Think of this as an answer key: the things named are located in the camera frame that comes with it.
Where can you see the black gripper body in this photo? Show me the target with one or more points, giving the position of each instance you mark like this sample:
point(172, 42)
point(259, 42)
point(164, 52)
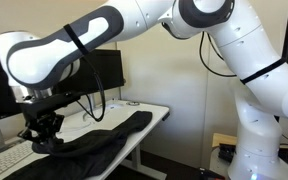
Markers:
point(45, 123)

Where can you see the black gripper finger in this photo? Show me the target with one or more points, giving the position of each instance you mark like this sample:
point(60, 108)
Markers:
point(25, 133)
point(55, 138)

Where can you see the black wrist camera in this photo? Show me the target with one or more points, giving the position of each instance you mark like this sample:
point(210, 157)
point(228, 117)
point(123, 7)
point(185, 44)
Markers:
point(47, 103)

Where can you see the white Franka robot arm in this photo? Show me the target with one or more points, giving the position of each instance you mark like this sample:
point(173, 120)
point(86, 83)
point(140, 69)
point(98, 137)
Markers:
point(257, 133)

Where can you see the black box device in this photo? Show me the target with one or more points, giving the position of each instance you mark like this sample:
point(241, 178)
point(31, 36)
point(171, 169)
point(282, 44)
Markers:
point(226, 151)

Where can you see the small wooden board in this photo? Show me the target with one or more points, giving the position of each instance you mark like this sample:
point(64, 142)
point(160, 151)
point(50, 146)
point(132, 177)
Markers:
point(222, 138)

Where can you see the white keyboard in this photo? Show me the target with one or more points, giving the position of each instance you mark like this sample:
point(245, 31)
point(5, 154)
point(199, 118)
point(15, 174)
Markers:
point(7, 160)

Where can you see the dark grey trousers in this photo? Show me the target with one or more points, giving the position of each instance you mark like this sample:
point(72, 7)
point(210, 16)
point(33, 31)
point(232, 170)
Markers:
point(94, 150)

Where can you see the black red clamp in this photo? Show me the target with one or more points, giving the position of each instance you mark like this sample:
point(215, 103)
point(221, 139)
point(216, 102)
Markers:
point(210, 173)

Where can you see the white desk leg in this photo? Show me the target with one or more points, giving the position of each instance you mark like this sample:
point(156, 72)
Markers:
point(136, 156)

